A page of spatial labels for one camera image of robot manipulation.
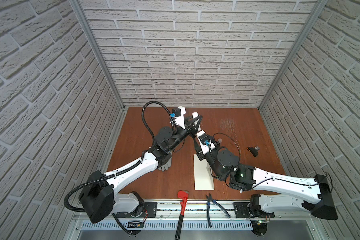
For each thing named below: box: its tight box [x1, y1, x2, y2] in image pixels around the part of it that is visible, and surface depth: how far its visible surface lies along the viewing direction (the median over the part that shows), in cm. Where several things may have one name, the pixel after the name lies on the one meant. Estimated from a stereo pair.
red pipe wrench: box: [174, 190, 189, 240], surface depth 75 cm
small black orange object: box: [246, 146, 260, 158], surface depth 96 cm
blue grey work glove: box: [158, 157, 172, 172], surface depth 89 cm
